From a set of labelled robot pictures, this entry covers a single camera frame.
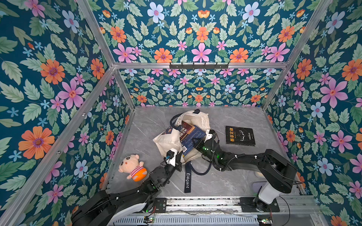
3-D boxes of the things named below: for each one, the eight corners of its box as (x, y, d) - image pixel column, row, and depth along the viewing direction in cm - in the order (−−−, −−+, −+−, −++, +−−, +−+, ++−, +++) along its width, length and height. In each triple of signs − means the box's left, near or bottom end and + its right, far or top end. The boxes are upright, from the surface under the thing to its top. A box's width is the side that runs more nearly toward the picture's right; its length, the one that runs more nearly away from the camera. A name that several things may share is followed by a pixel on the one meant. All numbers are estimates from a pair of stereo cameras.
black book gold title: (225, 143, 100) (226, 142, 98) (224, 127, 109) (225, 125, 108) (255, 146, 98) (256, 145, 96) (252, 129, 107) (253, 128, 106)
